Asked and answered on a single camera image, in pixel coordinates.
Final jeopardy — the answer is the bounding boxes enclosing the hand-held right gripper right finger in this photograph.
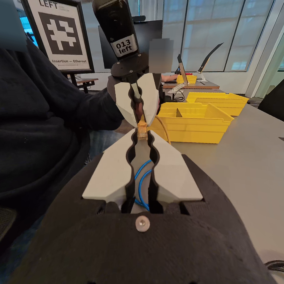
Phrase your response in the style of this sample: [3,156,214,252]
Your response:
[147,130,204,213]

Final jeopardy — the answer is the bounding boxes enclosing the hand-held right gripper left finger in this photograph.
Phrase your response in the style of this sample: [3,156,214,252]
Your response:
[82,128,136,212]

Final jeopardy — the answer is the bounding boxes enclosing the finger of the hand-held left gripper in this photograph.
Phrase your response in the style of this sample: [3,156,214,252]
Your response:
[137,73,160,127]
[114,82,139,129]

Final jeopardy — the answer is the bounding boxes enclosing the blue ethernet cable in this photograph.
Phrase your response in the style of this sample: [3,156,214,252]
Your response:
[134,159,153,211]

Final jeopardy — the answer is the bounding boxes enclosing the yellow ethernet cable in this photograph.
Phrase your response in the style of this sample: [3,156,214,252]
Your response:
[137,114,172,146]

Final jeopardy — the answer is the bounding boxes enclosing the person's left forearm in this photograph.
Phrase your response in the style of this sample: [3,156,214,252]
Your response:
[73,87,125,131]

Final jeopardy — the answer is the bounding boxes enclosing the wooden bench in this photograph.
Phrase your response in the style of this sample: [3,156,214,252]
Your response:
[76,78,99,86]

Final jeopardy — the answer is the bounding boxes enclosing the clipboard document stand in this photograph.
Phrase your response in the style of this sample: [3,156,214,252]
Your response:
[173,54,189,93]
[197,43,224,82]

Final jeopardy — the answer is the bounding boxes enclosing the small yellow plastic bin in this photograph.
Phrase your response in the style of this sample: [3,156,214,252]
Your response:
[176,75,197,85]

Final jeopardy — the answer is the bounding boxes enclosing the yellow bin with divider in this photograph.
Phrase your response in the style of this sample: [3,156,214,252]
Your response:
[151,102,234,144]

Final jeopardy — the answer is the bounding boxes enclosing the framed black-white tag sign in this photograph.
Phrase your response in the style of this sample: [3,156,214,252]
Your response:
[21,0,95,74]

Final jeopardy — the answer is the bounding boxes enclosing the black easel stand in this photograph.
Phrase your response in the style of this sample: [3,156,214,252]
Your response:
[63,71,89,93]

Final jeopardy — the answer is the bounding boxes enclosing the wooden table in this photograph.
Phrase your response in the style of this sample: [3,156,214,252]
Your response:
[162,79,220,89]

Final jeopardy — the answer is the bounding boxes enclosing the large yellow plastic bin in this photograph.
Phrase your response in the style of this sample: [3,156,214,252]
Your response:
[186,92,250,116]

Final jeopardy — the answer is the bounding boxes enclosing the person's dark sweater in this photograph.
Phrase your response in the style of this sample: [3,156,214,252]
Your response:
[0,38,93,222]

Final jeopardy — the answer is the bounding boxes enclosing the large glass window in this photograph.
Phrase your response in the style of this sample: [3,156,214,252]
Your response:
[163,0,275,72]

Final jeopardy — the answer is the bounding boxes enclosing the black chair back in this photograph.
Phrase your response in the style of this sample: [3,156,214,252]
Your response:
[258,79,284,122]

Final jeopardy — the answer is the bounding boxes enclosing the black ethernet cable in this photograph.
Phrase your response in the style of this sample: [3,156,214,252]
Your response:
[265,260,284,273]

